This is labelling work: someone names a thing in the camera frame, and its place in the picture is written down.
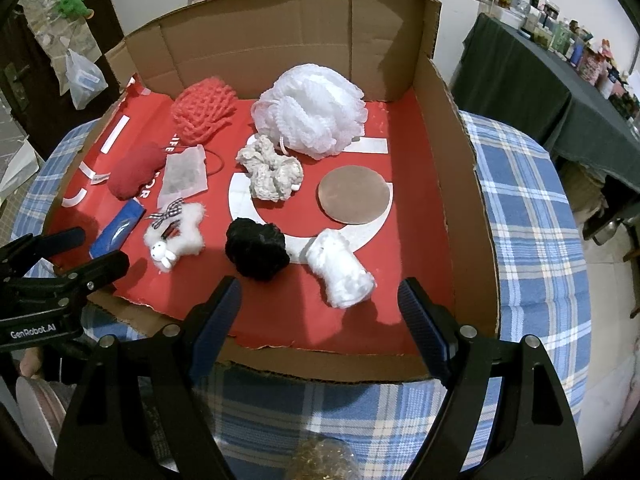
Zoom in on small clear jar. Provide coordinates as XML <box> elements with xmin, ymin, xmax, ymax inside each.
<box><xmin>289</xmin><ymin>437</ymin><xmax>362</xmax><ymax>480</ymax></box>

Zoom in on white fluffy bunny hair clip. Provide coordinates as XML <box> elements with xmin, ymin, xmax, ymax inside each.
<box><xmin>144</xmin><ymin>199</ymin><xmax>207</xmax><ymax>275</ymax></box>

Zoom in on cream crochet scrunchie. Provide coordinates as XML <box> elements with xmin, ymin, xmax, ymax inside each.
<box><xmin>235</xmin><ymin>136</ymin><xmax>305</xmax><ymax>204</ymax></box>

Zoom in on green frog toy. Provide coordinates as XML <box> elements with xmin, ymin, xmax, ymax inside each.
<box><xmin>56</xmin><ymin>0</ymin><xmax>95</xmax><ymax>20</ymax></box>

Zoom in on white plastic bag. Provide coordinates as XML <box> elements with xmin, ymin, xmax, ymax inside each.
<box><xmin>65</xmin><ymin>49</ymin><xmax>109</xmax><ymax>111</ymax></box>

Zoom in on dark brown door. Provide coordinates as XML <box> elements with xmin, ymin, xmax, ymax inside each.
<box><xmin>0</xmin><ymin>0</ymin><xmax>126</xmax><ymax>161</ymax></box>

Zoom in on clear hanging organizer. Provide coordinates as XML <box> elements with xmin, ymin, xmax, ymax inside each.
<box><xmin>22</xmin><ymin>2</ymin><xmax>103</xmax><ymax>83</ymax></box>

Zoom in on white cloth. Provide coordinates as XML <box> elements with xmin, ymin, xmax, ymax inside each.
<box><xmin>305</xmin><ymin>228</ymin><xmax>377</xmax><ymax>309</ymax></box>

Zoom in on red round puff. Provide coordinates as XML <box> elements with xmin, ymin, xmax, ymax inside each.
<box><xmin>107</xmin><ymin>141</ymin><xmax>167</xmax><ymax>202</ymax></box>

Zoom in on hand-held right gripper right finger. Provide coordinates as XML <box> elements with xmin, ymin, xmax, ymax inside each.
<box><xmin>397</xmin><ymin>276</ymin><xmax>587</xmax><ymax>480</ymax></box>

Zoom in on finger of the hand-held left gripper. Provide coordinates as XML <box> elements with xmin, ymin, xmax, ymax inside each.
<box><xmin>10</xmin><ymin>250</ymin><xmax>131</xmax><ymax>311</ymax></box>
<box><xmin>0</xmin><ymin>226</ymin><xmax>87</xmax><ymax>273</ymax></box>

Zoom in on cardboard box red inside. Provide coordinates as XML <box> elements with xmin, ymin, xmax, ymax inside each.
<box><xmin>42</xmin><ymin>0</ymin><xmax>501</xmax><ymax>385</ymax></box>

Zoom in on tan round powder puff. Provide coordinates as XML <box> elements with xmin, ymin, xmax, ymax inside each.
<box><xmin>317</xmin><ymin>166</ymin><xmax>392</xmax><ymax>225</ymax></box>

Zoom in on table with dark green cloth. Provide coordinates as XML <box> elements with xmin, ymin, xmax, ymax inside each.
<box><xmin>450</xmin><ymin>12</ymin><xmax>640</xmax><ymax>181</ymax></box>

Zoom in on white mesh bath loofah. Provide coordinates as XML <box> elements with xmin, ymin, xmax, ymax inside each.
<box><xmin>251</xmin><ymin>63</ymin><xmax>368</xmax><ymax>161</ymax></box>

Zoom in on red mesh bath loofah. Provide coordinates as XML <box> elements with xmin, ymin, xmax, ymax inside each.
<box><xmin>171</xmin><ymin>74</ymin><xmax>237</xmax><ymax>176</ymax></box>

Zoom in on blue plaid blanket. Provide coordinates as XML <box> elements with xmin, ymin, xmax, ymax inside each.
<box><xmin>10</xmin><ymin>110</ymin><xmax>586</xmax><ymax>480</ymax></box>

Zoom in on row of cosmetic bottles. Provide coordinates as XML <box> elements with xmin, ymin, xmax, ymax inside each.
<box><xmin>480</xmin><ymin>0</ymin><xmax>640</xmax><ymax>131</ymax></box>

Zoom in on white papers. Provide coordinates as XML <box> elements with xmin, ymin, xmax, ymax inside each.
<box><xmin>0</xmin><ymin>135</ymin><xmax>41</xmax><ymax>201</ymax></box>

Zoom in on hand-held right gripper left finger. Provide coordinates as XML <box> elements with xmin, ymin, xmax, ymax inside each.
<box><xmin>52</xmin><ymin>275</ymin><xmax>244</xmax><ymax>480</ymax></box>

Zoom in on blue packet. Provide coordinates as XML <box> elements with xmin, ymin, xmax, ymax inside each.
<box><xmin>89</xmin><ymin>198</ymin><xmax>146</xmax><ymax>260</ymax></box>

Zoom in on black scrunchie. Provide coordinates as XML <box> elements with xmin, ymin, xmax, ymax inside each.
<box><xmin>225</xmin><ymin>217</ymin><xmax>291</xmax><ymax>282</ymax></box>

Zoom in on person's left hand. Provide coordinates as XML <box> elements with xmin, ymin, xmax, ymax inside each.
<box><xmin>17</xmin><ymin>349</ymin><xmax>45</xmax><ymax>380</ymax></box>

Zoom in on white sachet packet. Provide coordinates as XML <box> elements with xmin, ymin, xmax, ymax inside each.
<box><xmin>158</xmin><ymin>144</ymin><xmax>209</xmax><ymax>199</ymax></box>

